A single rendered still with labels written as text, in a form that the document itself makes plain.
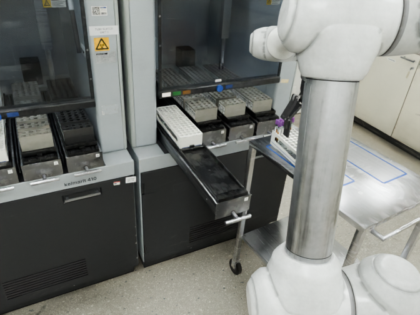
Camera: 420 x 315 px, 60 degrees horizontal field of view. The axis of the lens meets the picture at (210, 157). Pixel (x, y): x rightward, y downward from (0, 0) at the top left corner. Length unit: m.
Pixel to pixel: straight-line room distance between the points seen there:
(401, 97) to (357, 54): 2.86
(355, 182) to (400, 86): 2.19
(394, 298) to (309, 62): 0.51
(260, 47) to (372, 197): 0.64
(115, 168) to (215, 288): 0.85
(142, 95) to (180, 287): 1.01
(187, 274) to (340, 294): 1.28
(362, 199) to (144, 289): 1.17
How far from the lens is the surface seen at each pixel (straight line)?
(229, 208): 1.25
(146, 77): 1.50
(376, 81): 3.70
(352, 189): 1.39
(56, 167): 1.48
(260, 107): 1.81
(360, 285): 0.91
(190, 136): 1.45
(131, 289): 2.00
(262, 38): 1.24
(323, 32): 0.68
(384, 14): 0.72
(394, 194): 1.44
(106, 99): 1.49
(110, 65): 1.44
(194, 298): 1.95
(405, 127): 3.57
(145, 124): 1.58
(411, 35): 0.75
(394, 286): 0.89
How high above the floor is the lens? 1.57
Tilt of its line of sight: 32 degrees down
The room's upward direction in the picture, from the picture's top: 4 degrees clockwise
